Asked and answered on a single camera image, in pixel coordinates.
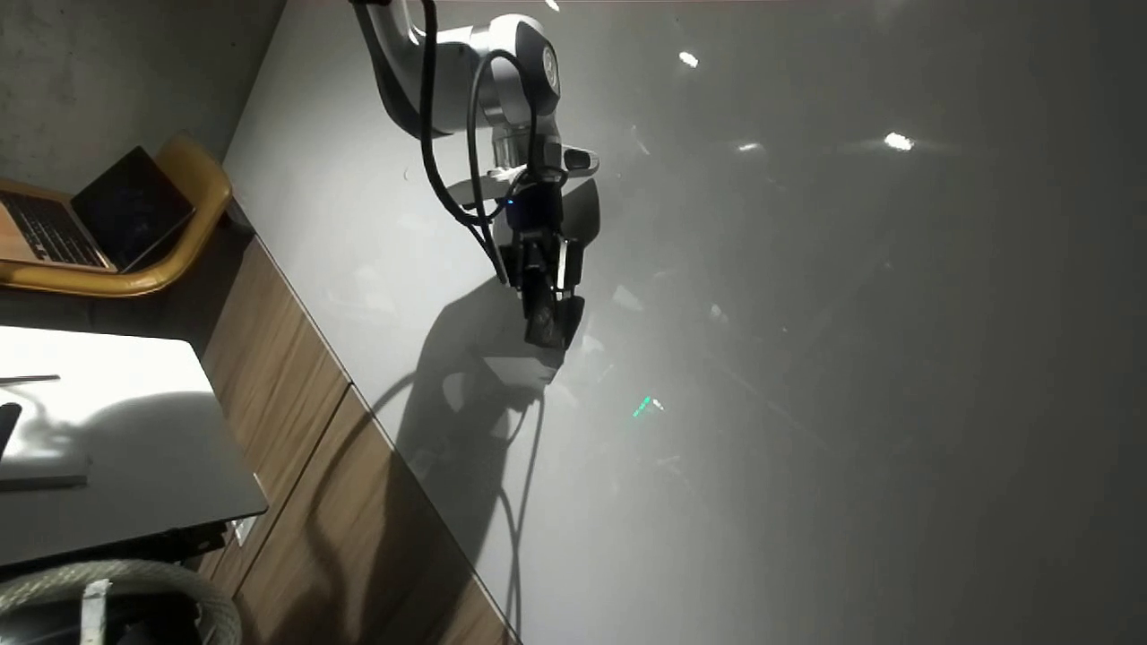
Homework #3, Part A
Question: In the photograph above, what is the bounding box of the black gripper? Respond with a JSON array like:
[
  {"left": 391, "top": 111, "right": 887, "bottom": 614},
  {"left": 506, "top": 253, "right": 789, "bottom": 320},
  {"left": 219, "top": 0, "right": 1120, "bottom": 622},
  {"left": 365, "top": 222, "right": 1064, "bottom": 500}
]
[{"left": 501, "top": 147, "right": 598, "bottom": 302}]

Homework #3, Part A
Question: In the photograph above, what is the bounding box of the wooden curved chair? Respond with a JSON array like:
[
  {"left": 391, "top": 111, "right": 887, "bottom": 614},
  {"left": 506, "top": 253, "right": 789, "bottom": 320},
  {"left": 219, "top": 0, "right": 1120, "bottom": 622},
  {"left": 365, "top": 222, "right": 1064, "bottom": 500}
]
[{"left": 0, "top": 135, "right": 231, "bottom": 298}]

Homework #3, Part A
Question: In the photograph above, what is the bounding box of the small white side table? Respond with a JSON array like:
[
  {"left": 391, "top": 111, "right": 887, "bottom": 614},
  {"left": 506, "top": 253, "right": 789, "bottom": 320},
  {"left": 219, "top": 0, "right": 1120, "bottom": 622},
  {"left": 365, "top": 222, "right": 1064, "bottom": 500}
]
[{"left": 0, "top": 325, "right": 267, "bottom": 574}]

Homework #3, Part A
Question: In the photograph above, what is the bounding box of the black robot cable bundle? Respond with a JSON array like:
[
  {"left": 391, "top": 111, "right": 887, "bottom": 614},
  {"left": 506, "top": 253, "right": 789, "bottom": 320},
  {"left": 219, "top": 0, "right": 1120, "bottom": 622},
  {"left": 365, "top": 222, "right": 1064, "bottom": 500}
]
[{"left": 417, "top": 0, "right": 541, "bottom": 290}]

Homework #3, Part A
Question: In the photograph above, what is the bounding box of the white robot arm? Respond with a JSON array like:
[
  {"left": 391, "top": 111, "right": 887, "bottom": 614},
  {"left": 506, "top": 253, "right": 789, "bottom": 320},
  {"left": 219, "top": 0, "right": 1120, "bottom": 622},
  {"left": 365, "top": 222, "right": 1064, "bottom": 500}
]
[{"left": 348, "top": 0, "right": 598, "bottom": 302}]

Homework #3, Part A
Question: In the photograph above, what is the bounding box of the black whiteboard duster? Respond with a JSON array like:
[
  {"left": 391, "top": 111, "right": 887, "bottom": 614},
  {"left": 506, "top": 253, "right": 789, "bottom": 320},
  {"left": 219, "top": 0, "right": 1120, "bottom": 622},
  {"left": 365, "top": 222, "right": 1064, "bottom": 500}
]
[{"left": 522, "top": 298, "right": 584, "bottom": 352}]

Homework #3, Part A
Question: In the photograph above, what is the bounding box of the open laptop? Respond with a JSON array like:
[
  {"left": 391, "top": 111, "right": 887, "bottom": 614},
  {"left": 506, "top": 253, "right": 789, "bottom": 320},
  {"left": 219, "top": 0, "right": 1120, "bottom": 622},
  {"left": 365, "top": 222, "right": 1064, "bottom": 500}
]
[{"left": 0, "top": 147, "right": 192, "bottom": 272}]

